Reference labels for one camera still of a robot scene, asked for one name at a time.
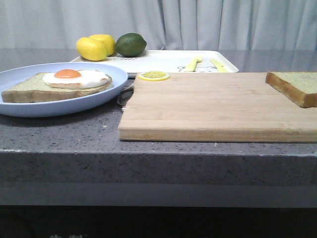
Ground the bread slice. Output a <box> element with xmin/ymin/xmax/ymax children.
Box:
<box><xmin>265</xmin><ymin>71</ymin><xmax>317</xmax><ymax>108</ymax></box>
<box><xmin>1</xmin><ymin>72</ymin><xmax>112</xmax><ymax>103</ymax></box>

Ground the light blue round plate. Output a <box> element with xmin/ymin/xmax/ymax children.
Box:
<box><xmin>0</xmin><ymin>62</ymin><xmax>128</xmax><ymax>118</ymax></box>

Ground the white rectangular tray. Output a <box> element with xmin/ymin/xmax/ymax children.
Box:
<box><xmin>69</xmin><ymin>50</ymin><xmax>239</xmax><ymax>74</ymax></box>

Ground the lemon slice toy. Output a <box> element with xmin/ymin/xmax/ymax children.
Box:
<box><xmin>138</xmin><ymin>71</ymin><xmax>170</xmax><ymax>81</ymax></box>

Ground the wooden cutting board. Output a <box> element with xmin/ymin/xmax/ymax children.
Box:
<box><xmin>118</xmin><ymin>72</ymin><xmax>317</xmax><ymax>143</ymax></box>

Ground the green lime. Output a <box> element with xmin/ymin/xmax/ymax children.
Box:
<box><xmin>115</xmin><ymin>33</ymin><xmax>147</xmax><ymax>57</ymax></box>

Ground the right yellow plastic knife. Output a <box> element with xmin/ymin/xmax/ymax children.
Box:
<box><xmin>210</xmin><ymin>59</ymin><xmax>228</xmax><ymax>73</ymax></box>

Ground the rear yellow lemon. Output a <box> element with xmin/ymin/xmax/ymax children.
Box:
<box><xmin>89</xmin><ymin>34</ymin><xmax>115</xmax><ymax>56</ymax></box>

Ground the yellow lemon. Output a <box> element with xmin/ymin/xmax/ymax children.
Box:
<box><xmin>89</xmin><ymin>34</ymin><xmax>115</xmax><ymax>56</ymax></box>
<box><xmin>76</xmin><ymin>37</ymin><xmax>108</xmax><ymax>61</ymax></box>

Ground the grey white curtain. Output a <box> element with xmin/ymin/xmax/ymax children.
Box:
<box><xmin>0</xmin><ymin>0</ymin><xmax>317</xmax><ymax>51</ymax></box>

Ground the front yellow lemon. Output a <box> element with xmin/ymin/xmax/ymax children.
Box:
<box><xmin>76</xmin><ymin>37</ymin><xmax>108</xmax><ymax>61</ymax></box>

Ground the fried egg toy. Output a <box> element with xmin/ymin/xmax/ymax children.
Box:
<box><xmin>43</xmin><ymin>69</ymin><xmax>112</xmax><ymax>89</ymax></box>

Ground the metal cutting board handle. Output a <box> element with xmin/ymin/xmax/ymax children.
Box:
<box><xmin>117</xmin><ymin>83</ymin><xmax>134</xmax><ymax>107</ymax></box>

